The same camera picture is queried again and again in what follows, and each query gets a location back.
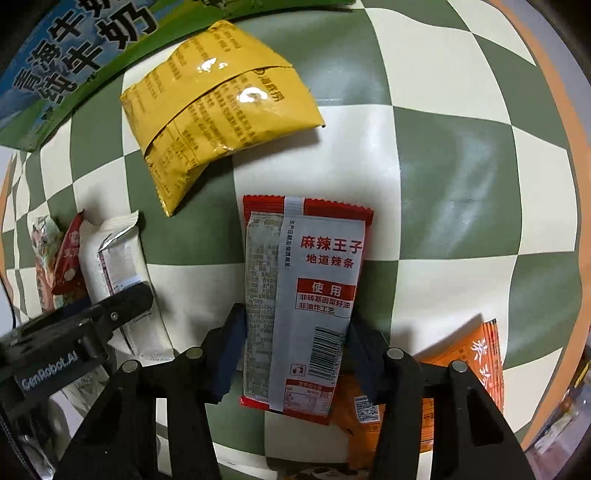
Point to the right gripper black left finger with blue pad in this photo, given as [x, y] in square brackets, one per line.
[117, 439]

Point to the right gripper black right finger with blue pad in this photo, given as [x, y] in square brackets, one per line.
[472, 439]

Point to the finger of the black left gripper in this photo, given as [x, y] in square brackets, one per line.
[106, 316]

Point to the red small snack packet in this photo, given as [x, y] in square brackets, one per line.
[68, 277]

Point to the red white spicy strip packet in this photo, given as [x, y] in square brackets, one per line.
[303, 261]

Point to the yellow Haidilao snack packet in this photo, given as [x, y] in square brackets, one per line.
[219, 92]

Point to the white foil snack bar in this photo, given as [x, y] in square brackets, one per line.
[111, 260]

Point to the orange snack packet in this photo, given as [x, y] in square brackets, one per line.
[361, 420]

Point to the green white candy wrapper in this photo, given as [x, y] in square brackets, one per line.
[46, 239]

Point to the open cardboard milk box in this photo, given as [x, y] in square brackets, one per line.
[79, 45]

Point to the green white checkered table mat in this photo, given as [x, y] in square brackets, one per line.
[448, 118]

